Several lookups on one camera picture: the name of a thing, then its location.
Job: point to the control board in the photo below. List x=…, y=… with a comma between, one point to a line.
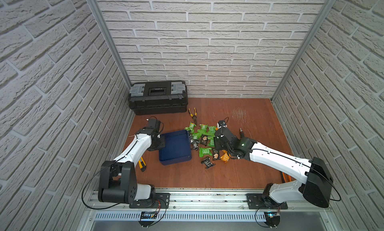
x=272, y=219
x=148, y=218

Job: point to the black plastic toolbox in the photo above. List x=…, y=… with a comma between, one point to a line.
x=158, y=97

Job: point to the green cookie packet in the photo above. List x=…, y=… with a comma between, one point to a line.
x=205, y=152
x=191, y=128
x=211, y=142
x=196, y=136
x=203, y=128

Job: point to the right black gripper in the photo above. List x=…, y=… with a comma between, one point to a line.
x=216, y=145

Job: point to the left control board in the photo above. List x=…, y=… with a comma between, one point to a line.
x=148, y=218

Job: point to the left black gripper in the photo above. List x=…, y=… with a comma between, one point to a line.
x=156, y=144

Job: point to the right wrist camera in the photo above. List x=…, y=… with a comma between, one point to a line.
x=221, y=124

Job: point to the orange handled pliers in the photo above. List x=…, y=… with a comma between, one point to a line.
x=286, y=178

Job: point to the dark blue storage box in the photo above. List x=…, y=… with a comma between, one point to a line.
x=177, y=148

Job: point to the yellow utility knife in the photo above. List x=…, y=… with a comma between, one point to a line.
x=142, y=164

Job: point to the black cookie packet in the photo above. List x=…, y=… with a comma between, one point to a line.
x=195, y=144
x=207, y=162
x=216, y=155
x=204, y=140

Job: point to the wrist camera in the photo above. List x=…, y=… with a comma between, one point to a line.
x=153, y=127
x=221, y=124

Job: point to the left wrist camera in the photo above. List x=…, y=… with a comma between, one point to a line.
x=153, y=127

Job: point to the yellow black pliers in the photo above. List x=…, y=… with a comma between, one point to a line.
x=193, y=115

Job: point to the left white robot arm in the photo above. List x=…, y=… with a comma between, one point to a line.
x=118, y=181

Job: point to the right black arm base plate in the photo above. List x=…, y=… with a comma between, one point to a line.
x=256, y=201

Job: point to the right control board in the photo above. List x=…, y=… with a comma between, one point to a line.
x=272, y=219

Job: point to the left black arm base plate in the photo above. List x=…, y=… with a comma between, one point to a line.
x=158, y=199

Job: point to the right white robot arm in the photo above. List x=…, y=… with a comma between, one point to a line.
x=312, y=180

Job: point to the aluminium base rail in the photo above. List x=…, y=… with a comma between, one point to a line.
x=198, y=205

